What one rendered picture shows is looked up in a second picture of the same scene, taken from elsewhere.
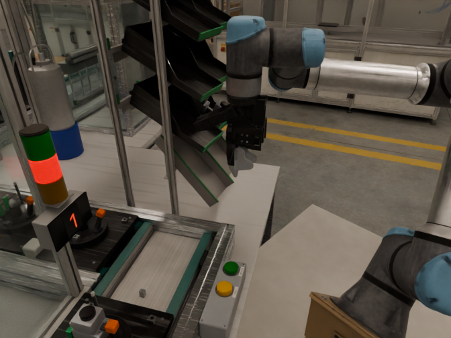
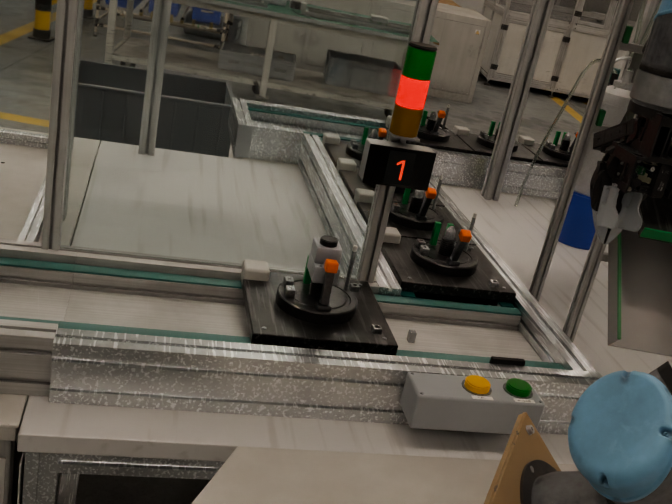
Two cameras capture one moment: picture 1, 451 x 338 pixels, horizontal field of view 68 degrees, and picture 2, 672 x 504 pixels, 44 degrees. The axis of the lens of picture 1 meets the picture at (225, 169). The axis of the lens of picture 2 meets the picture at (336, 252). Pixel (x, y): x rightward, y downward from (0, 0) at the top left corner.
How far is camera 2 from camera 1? 0.90 m
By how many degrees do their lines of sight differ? 54
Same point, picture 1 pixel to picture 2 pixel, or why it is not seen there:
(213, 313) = (430, 381)
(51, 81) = (612, 113)
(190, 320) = (404, 364)
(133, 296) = (401, 334)
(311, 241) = not seen: outside the picture
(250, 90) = (648, 91)
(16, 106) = (424, 17)
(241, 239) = not seen: hidden behind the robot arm
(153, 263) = (463, 339)
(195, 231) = (553, 356)
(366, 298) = (574, 474)
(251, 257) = not seen: hidden behind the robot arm
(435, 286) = (584, 399)
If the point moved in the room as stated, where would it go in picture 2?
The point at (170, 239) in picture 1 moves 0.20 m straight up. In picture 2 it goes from (519, 346) to (550, 249)
